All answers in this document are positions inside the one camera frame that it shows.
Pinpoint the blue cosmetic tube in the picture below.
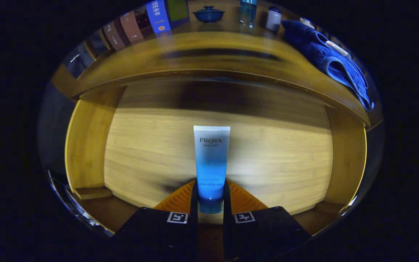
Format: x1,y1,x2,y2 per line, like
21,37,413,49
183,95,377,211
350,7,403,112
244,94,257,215
193,126,231,214

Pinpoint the black backdrop cloth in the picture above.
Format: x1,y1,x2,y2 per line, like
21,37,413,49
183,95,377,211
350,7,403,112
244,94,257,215
37,40,101,182

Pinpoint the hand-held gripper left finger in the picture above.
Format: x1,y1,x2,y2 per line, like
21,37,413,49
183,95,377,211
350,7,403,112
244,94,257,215
111,179,199,261

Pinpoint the dark blue lidded teacup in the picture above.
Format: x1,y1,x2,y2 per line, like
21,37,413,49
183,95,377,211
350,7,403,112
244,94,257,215
192,6,226,24

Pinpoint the dark brown book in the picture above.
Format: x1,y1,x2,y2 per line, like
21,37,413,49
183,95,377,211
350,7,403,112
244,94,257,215
102,21,126,51

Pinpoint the blue book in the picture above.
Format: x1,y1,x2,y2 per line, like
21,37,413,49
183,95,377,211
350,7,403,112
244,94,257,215
145,0,190,34

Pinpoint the white bottle with blue cap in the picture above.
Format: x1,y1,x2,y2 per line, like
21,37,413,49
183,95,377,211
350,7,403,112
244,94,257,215
266,6,282,32

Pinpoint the wooden countertop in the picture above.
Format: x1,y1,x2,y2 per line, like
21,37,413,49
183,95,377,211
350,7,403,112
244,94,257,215
72,7,372,126

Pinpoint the blue folded towel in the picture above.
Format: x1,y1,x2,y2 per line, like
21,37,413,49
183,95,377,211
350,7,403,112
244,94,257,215
282,20,375,111

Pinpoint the reddish brown book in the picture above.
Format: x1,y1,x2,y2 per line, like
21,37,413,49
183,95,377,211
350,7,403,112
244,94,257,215
120,10,145,44

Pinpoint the teal glass bottle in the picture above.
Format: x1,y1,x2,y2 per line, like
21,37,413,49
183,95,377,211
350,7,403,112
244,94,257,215
240,0,258,27

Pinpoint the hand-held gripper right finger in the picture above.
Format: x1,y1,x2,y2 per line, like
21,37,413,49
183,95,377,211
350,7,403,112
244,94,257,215
223,178,312,261

